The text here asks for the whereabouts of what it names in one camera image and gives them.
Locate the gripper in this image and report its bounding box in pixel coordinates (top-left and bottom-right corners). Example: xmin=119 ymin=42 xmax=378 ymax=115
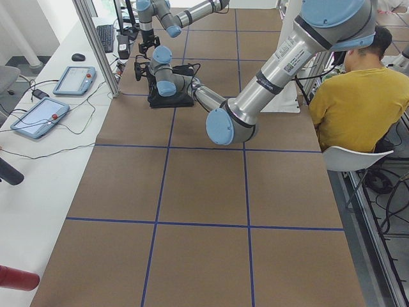
xmin=138 ymin=29 xmax=160 ymax=58

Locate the white plastic chair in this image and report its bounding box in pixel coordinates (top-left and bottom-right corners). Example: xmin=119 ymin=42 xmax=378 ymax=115
xmin=321 ymin=145 xmax=395 ymax=209

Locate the teach pendant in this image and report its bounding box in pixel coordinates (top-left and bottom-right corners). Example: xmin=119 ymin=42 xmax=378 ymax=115
xmin=53 ymin=66 xmax=96 ymax=96
xmin=10 ymin=97 xmax=70 ymax=139

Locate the black computer mouse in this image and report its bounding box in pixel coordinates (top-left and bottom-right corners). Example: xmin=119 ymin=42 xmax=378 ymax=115
xmin=72 ymin=53 xmax=86 ymax=62

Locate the red cylinder handle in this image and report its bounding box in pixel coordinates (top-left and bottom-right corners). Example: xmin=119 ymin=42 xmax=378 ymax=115
xmin=1 ymin=265 xmax=40 ymax=291

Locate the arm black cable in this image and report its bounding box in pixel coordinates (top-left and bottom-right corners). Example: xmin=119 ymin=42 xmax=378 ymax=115
xmin=172 ymin=62 xmax=203 ymax=97

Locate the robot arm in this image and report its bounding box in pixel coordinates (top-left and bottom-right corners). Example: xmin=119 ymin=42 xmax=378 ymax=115
xmin=148 ymin=1 xmax=378 ymax=145
xmin=136 ymin=0 xmax=229 ymax=55

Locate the person in yellow shirt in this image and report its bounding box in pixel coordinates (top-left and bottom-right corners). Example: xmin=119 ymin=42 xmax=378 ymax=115
xmin=309 ymin=26 xmax=408 ymax=153

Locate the aluminium frame post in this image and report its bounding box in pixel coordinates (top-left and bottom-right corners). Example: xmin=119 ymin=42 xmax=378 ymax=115
xmin=72 ymin=0 xmax=120 ymax=98

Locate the far teach pendant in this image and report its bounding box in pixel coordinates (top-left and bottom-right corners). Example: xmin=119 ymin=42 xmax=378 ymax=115
xmin=53 ymin=66 xmax=96 ymax=96

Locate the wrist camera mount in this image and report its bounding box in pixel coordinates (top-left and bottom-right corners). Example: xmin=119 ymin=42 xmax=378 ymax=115
xmin=134 ymin=54 xmax=150 ymax=81

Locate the black graphic t-shirt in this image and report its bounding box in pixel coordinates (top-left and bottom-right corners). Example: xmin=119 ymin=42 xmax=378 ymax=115
xmin=146 ymin=65 xmax=194 ymax=109

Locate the brown paper table mat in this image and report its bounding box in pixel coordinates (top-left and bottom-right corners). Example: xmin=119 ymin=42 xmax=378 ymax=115
xmin=31 ymin=8 xmax=367 ymax=307

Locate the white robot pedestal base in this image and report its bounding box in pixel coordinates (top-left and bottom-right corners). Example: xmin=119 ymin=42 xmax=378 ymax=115
xmin=254 ymin=1 xmax=319 ymax=113

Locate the black cylinder handle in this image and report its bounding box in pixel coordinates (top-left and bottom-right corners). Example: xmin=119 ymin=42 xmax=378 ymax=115
xmin=0 ymin=159 xmax=24 ymax=185

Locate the black power adapter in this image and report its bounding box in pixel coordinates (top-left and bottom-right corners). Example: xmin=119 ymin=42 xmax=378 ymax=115
xmin=116 ymin=35 xmax=130 ymax=59

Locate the near teach pendant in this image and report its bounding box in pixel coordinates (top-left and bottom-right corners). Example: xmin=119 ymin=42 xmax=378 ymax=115
xmin=10 ymin=97 xmax=70 ymax=139

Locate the pendant black cable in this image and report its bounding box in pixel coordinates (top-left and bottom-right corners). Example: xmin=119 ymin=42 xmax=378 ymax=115
xmin=0 ymin=95 xmax=106 ymax=161

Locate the black keyboard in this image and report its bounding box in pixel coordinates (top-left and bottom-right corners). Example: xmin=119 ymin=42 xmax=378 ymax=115
xmin=96 ymin=24 xmax=114 ymax=53

